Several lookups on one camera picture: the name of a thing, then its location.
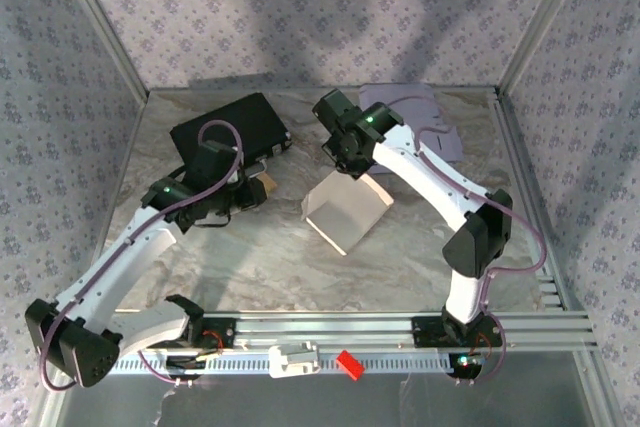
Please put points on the white paper box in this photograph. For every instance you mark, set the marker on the white paper box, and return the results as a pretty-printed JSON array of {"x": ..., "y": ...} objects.
[{"x": 345, "y": 212}]

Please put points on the lavender paper box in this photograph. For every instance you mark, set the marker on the lavender paper box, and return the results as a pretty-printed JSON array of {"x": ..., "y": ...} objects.
[{"x": 445, "y": 142}]

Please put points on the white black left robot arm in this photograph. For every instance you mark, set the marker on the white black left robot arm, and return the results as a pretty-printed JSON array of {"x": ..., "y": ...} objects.
[{"x": 110, "y": 267}]

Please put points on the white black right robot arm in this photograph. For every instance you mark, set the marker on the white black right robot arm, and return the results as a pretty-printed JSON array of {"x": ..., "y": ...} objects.
[{"x": 440, "y": 182}]

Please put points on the black hard case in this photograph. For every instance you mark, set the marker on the black hard case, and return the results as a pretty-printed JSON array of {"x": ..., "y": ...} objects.
[{"x": 225, "y": 122}]

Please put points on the black round controller board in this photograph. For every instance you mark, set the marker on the black round controller board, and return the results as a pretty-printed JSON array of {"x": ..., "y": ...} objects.
[
  {"x": 182, "y": 364},
  {"x": 465, "y": 364}
]

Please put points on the red plastic block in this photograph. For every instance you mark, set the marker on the red plastic block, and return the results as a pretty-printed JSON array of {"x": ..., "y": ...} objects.
[{"x": 350, "y": 364}]

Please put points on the aluminium table edge rail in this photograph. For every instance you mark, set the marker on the aluminium table edge rail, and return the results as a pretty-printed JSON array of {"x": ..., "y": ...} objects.
[
  {"x": 525, "y": 172},
  {"x": 300, "y": 89},
  {"x": 120, "y": 172}
]

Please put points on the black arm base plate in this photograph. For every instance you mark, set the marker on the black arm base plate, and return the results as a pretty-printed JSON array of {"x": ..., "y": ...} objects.
[
  {"x": 222, "y": 334},
  {"x": 425, "y": 332}
]

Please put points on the aluminium frame beam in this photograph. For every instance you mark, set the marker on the aluminium frame beam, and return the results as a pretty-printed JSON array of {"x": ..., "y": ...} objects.
[{"x": 325, "y": 327}]

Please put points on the white plastic bracket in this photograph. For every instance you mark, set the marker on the white plastic bracket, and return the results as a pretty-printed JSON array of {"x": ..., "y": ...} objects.
[{"x": 292, "y": 359}]

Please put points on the aluminium corner post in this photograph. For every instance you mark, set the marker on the aluminium corner post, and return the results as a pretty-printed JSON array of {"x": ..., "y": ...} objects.
[
  {"x": 545, "y": 22},
  {"x": 100, "y": 22}
]

